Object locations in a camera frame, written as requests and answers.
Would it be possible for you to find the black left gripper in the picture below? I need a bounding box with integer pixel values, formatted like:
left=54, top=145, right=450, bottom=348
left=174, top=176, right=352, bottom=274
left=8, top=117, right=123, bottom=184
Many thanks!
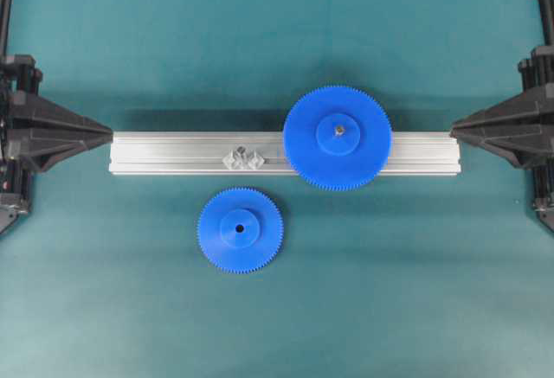
left=1, top=55, right=113, bottom=231

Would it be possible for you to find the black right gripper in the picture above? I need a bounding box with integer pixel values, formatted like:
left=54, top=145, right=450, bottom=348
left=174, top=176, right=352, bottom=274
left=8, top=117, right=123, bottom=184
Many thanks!
left=451, top=45, right=553, bottom=231

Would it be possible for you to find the small blue gear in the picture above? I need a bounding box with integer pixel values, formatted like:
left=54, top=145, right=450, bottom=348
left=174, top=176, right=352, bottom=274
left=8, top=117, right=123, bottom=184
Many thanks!
left=196, top=187, right=285, bottom=274

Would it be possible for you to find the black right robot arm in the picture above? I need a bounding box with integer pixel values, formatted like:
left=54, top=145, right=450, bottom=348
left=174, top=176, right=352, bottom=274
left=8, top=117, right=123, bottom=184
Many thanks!
left=450, top=0, right=553, bottom=229

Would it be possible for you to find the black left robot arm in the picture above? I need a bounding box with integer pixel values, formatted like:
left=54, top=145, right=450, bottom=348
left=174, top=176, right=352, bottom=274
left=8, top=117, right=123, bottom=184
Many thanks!
left=1, top=0, right=113, bottom=233

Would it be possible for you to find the large blue gear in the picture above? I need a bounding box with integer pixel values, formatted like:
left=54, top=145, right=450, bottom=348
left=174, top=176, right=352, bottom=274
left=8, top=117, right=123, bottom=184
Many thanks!
left=283, top=86, right=392, bottom=191

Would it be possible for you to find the aluminium extrusion rail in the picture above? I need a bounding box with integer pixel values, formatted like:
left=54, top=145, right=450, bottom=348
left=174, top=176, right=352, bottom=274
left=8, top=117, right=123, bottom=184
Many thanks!
left=109, top=131, right=461, bottom=176

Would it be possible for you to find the steel shaft with bracket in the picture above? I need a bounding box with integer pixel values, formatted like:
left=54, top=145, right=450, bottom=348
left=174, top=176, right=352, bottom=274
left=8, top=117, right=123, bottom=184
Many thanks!
left=222, top=146, right=266, bottom=171

